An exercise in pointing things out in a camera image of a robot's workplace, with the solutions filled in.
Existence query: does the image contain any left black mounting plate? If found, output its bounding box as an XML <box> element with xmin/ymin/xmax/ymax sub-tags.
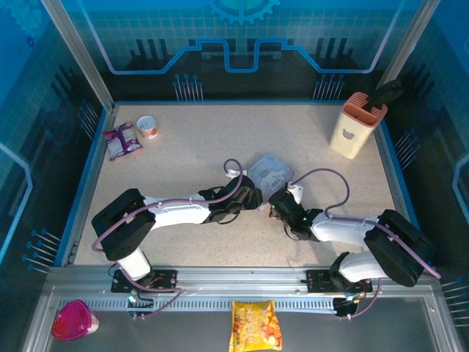
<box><xmin>111</xmin><ymin>269</ymin><xmax>179</xmax><ymax>294</ymax></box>

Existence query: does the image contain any yellow chips bag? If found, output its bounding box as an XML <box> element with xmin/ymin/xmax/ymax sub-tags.
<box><xmin>229</xmin><ymin>299</ymin><xmax>283</xmax><ymax>352</ymax></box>

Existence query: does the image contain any slotted grey cable duct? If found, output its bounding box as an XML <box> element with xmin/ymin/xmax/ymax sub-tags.
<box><xmin>54</xmin><ymin>297</ymin><xmax>340</xmax><ymax>313</ymax></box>

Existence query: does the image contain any cream knife block orange top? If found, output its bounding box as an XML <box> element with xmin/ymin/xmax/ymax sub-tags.
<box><xmin>328</xmin><ymin>91</ymin><xmax>388</xmax><ymax>160</ymax></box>

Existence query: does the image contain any aluminium frame post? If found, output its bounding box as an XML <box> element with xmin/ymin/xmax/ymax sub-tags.
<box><xmin>378</xmin><ymin>0</ymin><xmax>442</xmax><ymax>89</ymax></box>
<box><xmin>40</xmin><ymin>0</ymin><xmax>117</xmax><ymax>112</ymax></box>

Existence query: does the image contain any purple snack packet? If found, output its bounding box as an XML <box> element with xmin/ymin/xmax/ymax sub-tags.
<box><xmin>102</xmin><ymin>120</ymin><xmax>144</xmax><ymax>162</ymax></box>

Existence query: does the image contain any left aluminium frame post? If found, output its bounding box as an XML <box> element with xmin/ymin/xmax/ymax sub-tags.
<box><xmin>40</xmin><ymin>0</ymin><xmax>117</xmax><ymax>112</ymax></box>

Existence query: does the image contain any cartoon dog tin box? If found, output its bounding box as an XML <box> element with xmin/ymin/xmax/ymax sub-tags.
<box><xmin>248</xmin><ymin>153</ymin><xmax>296</xmax><ymax>202</ymax></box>

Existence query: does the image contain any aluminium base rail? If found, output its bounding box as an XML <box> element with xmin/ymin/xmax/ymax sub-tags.
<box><xmin>49</xmin><ymin>265</ymin><xmax>428</xmax><ymax>295</ymax></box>

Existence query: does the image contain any pink glitter container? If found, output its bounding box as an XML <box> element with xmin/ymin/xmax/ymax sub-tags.
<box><xmin>51</xmin><ymin>299</ymin><xmax>100</xmax><ymax>342</ymax></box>

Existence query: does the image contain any white orange small can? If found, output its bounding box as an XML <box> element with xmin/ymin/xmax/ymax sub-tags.
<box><xmin>136</xmin><ymin>115</ymin><xmax>159</xmax><ymax>140</ymax></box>

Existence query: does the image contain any right aluminium frame post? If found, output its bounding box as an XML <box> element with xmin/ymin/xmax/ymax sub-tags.
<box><xmin>378</xmin><ymin>0</ymin><xmax>442</xmax><ymax>89</ymax></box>

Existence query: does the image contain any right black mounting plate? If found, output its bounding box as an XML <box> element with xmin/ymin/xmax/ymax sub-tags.
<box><xmin>306</xmin><ymin>269</ymin><xmax>334</xmax><ymax>294</ymax></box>

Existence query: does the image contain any black mounting plate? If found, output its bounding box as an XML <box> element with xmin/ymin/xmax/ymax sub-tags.
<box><xmin>111</xmin><ymin>269</ymin><xmax>179</xmax><ymax>294</ymax></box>
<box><xmin>306</xmin><ymin>269</ymin><xmax>334</xmax><ymax>294</ymax></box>

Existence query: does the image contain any black knife handle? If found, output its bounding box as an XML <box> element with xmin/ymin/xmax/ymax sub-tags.
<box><xmin>368</xmin><ymin>78</ymin><xmax>404</xmax><ymax>111</ymax></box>

